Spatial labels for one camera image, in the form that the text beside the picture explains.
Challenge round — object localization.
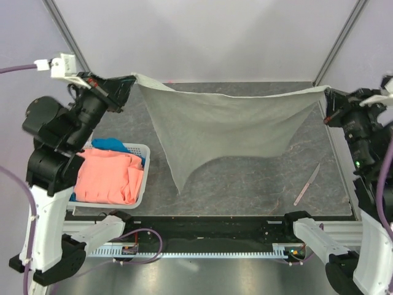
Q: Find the white slotted cable duct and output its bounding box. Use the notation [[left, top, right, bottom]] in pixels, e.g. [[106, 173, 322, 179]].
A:
[[88, 243, 307, 259]]

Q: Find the orange cloth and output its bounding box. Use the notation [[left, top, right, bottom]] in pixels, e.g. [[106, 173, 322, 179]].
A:
[[73, 148, 145, 206]]

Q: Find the grey cloth napkin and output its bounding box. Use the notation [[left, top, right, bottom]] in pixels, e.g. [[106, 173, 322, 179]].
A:
[[135, 74, 328, 191]]

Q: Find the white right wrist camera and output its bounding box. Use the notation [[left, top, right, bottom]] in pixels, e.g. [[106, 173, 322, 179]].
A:
[[360, 75, 393, 107]]

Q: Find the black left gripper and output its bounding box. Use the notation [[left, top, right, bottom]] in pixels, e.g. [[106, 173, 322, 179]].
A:
[[70, 69, 139, 147]]

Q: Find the aluminium frame post left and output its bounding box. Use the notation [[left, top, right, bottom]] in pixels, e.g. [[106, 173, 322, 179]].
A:
[[42, 0, 90, 71]]

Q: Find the white plastic basket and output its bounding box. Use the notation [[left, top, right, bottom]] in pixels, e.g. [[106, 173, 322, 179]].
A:
[[66, 141, 152, 210]]

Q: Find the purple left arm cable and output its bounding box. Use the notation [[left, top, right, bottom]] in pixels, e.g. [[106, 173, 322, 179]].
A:
[[0, 63, 39, 295]]

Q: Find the blue cloth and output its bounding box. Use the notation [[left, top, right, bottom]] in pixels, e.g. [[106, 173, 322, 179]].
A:
[[70, 138, 146, 202]]

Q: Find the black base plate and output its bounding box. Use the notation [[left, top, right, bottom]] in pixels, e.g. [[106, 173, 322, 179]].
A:
[[66, 211, 360, 256]]

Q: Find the aluminium frame post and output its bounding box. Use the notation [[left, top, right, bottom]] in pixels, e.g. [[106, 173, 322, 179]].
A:
[[42, 0, 90, 71], [312, 0, 368, 86]]

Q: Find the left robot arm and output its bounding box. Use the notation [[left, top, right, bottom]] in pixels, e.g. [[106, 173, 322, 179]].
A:
[[9, 72, 136, 294]]

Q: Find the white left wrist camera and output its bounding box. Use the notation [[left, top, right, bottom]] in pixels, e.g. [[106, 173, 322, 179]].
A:
[[33, 53, 77, 81]]

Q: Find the aluminium frame post right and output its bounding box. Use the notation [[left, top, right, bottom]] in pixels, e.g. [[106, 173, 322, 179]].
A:
[[312, 0, 368, 86]]

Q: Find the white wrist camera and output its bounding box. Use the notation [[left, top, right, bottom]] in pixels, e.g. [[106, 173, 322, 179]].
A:
[[33, 53, 77, 81], [360, 75, 393, 107]]

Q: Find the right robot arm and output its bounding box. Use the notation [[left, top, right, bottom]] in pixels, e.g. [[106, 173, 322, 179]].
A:
[[281, 87, 392, 294]]

